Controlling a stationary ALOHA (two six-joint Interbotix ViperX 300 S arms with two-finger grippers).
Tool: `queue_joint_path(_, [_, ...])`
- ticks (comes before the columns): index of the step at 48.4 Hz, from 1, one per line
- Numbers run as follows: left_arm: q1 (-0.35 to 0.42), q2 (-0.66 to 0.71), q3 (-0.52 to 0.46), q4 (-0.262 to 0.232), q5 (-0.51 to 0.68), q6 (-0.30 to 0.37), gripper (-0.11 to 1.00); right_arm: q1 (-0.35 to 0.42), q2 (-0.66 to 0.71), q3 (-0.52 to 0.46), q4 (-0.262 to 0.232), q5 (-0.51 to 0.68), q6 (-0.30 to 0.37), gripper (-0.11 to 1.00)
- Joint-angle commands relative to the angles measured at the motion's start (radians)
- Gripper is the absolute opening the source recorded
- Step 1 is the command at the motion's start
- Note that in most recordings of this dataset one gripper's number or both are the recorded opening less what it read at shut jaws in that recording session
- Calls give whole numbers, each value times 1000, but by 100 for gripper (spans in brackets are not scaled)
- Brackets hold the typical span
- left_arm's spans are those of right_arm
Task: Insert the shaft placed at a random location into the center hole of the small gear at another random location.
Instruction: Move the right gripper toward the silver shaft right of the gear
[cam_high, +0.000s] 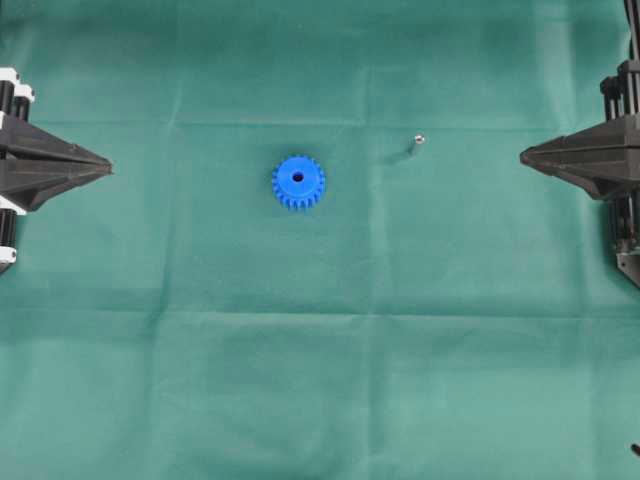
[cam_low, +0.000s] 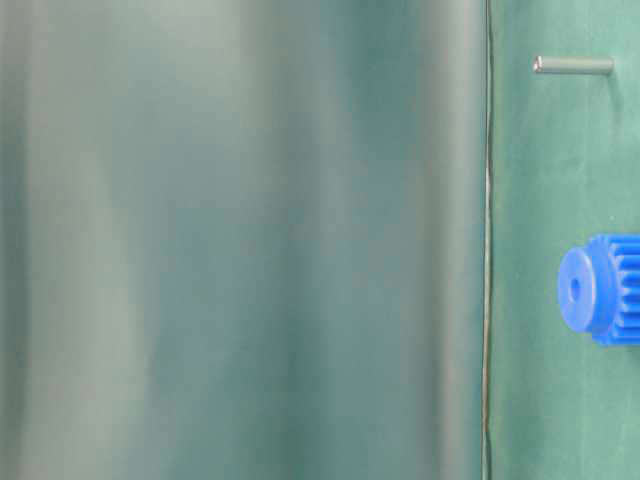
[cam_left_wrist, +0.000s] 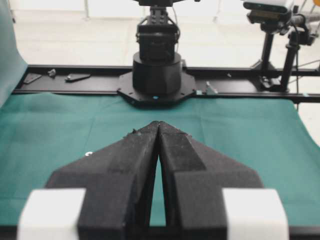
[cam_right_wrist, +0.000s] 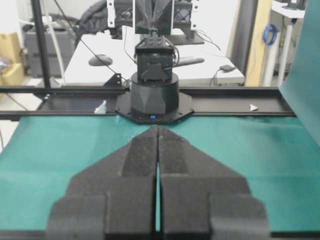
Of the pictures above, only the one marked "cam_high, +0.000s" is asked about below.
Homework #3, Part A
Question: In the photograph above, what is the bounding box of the green cloth mat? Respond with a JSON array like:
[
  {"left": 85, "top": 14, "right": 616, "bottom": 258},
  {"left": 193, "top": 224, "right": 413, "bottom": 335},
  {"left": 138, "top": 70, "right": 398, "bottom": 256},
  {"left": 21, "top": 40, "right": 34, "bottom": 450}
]
[{"left": 1, "top": 1, "right": 639, "bottom": 479}]

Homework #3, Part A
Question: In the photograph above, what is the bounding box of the blue plastic gear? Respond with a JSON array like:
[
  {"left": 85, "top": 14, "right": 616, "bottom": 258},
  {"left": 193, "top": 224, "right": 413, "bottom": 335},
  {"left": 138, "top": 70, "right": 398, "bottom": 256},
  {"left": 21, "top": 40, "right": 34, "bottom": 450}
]
[{"left": 271, "top": 155, "right": 326, "bottom": 210}]

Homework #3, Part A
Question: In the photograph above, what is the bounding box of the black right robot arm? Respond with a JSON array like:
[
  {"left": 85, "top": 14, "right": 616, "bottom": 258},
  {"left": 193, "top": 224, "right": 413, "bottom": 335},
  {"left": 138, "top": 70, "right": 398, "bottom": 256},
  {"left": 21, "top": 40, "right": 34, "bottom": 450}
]
[{"left": 520, "top": 1, "right": 639, "bottom": 285}]

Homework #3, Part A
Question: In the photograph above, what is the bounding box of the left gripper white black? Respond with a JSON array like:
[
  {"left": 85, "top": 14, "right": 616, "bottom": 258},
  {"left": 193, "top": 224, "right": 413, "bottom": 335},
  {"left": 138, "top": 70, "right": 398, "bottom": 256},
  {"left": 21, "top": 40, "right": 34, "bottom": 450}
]
[{"left": 0, "top": 66, "right": 115, "bottom": 274}]

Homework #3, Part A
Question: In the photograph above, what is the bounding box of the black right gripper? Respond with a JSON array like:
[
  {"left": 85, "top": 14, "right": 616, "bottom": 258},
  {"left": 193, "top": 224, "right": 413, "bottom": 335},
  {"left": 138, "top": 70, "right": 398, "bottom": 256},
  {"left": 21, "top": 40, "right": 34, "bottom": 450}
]
[{"left": 519, "top": 57, "right": 640, "bottom": 289}]

